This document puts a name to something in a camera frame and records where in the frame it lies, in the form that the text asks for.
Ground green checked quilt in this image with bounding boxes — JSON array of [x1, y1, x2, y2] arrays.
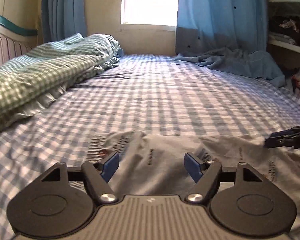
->
[[0, 33, 124, 137]]

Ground striped headboard with teal trim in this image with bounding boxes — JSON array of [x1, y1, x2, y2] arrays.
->
[[0, 13, 38, 72]]

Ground bright window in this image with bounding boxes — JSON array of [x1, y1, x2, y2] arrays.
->
[[120, 0, 180, 27]]

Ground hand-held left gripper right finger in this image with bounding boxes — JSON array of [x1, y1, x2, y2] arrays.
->
[[184, 152, 263, 203]]

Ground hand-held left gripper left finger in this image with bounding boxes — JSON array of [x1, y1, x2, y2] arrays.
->
[[41, 151, 120, 203]]

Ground wide blue star curtain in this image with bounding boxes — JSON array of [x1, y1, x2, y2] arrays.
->
[[175, 0, 286, 87]]

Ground narrow blue star curtain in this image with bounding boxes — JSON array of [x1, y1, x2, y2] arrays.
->
[[41, 0, 88, 44]]

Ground white shelf unit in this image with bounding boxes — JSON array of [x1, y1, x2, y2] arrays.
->
[[265, 0, 300, 68]]

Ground blue checked bed sheet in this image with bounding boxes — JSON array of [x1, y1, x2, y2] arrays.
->
[[0, 54, 300, 240]]

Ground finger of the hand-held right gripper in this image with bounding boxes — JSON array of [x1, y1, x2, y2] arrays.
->
[[263, 124, 300, 149]]

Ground dark clothes pile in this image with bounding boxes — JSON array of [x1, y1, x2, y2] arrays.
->
[[269, 16, 300, 49]]

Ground grey printed pants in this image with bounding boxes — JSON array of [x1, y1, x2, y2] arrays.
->
[[89, 130, 300, 227]]

